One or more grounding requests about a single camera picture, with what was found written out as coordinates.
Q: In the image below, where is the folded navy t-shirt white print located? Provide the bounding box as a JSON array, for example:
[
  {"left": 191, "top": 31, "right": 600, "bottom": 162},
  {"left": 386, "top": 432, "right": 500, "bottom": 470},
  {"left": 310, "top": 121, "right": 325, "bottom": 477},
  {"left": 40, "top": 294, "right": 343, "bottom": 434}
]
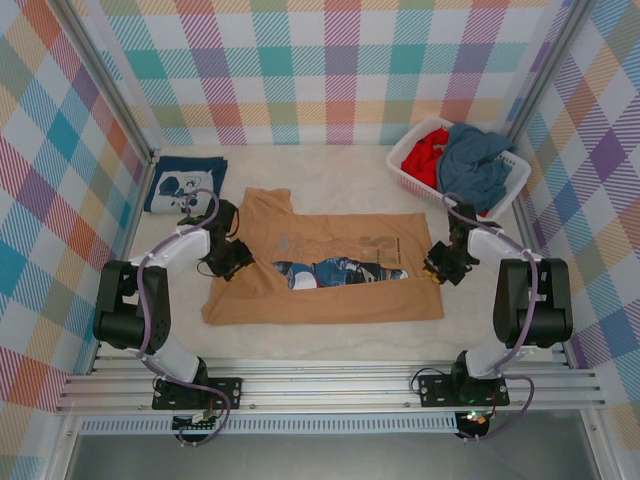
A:
[{"left": 143, "top": 155, "right": 230, "bottom": 217}]

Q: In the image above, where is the red t-shirt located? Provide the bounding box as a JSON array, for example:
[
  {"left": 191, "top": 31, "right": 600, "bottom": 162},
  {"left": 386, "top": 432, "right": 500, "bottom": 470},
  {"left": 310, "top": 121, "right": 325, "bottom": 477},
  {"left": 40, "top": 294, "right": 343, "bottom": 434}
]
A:
[{"left": 399, "top": 127, "right": 451, "bottom": 194}]

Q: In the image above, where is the tan printed t-shirt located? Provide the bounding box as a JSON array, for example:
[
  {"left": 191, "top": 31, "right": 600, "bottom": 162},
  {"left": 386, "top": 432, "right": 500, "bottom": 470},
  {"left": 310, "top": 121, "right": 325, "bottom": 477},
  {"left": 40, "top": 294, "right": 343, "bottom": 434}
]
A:
[{"left": 200, "top": 187, "right": 446, "bottom": 326}]

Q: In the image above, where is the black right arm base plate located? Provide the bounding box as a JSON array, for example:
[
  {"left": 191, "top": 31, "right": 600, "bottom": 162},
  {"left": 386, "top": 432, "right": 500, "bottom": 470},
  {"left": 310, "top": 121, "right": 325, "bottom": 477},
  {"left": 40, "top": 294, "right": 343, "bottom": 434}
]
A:
[{"left": 417, "top": 372, "right": 512, "bottom": 409}]

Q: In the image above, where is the white plastic laundry basket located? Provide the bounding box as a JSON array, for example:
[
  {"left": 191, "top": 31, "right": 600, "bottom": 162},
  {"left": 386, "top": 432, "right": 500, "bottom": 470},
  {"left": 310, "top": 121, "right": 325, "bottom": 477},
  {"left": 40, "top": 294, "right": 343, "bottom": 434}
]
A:
[{"left": 385, "top": 117, "right": 532, "bottom": 221}]

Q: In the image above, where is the grey metal sheet panel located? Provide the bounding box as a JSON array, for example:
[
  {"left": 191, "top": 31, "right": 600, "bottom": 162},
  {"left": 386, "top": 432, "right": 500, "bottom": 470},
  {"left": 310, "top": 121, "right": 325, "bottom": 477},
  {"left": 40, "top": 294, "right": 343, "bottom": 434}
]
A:
[{"left": 64, "top": 433, "right": 601, "bottom": 480}]

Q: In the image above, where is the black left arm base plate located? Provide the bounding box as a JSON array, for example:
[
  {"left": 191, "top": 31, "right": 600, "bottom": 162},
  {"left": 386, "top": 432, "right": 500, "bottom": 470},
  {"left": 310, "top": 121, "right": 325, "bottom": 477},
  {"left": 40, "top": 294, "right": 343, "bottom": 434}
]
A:
[{"left": 151, "top": 375, "right": 245, "bottom": 412}]

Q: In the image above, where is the grey-blue t-shirt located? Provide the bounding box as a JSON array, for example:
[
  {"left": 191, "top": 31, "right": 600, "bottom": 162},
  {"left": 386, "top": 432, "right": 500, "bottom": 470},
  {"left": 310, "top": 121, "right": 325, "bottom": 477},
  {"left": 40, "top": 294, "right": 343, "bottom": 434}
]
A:
[{"left": 435, "top": 123, "right": 519, "bottom": 216}]

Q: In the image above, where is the white slotted cable duct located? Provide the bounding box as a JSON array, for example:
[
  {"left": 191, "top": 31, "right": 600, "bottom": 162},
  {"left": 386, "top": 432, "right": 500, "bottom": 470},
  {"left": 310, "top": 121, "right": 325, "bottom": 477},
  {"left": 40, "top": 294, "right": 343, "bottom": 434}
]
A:
[{"left": 78, "top": 417, "right": 460, "bottom": 436}]

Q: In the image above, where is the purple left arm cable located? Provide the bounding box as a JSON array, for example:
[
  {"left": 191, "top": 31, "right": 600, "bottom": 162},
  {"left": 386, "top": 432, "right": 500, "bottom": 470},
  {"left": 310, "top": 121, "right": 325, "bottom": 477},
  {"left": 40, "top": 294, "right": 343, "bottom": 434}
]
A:
[{"left": 134, "top": 189, "right": 236, "bottom": 449}]

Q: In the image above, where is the aluminium frame post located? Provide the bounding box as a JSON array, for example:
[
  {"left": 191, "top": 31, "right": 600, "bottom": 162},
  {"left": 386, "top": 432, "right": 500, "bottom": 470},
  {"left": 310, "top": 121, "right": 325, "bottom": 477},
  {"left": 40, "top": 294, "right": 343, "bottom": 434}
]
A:
[
  {"left": 502, "top": 0, "right": 594, "bottom": 151},
  {"left": 57, "top": 0, "right": 161, "bottom": 166}
]

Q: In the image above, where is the long aluminium base rail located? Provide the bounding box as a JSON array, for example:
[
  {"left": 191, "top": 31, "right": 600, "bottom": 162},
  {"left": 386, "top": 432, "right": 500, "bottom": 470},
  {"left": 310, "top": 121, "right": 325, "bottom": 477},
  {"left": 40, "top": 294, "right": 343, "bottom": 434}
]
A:
[{"left": 53, "top": 353, "right": 607, "bottom": 415}]

